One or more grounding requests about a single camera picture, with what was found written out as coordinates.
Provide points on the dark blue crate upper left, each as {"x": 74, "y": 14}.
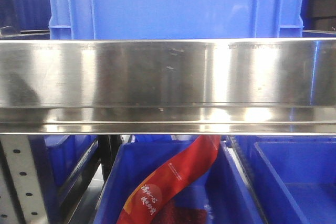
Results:
{"x": 24, "y": 16}

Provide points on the blue bin lower middle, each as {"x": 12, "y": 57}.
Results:
{"x": 219, "y": 196}

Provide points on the large blue crate on shelf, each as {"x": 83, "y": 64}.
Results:
{"x": 175, "y": 19}

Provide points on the blue bin lower right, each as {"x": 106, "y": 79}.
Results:
{"x": 293, "y": 177}

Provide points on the red printed bag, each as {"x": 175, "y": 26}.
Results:
{"x": 169, "y": 179}

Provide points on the stainless steel shelf rail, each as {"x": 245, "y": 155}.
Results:
{"x": 282, "y": 86}

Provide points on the blue bin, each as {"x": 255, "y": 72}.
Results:
{"x": 64, "y": 153}
{"x": 293, "y": 177}
{"x": 219, "y": 196}

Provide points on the blue bin lower left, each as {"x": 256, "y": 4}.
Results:
{"x": 64, "y": 153}

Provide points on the perforated metal shelf upright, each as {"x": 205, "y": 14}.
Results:
{"x": 22, "y": 168}

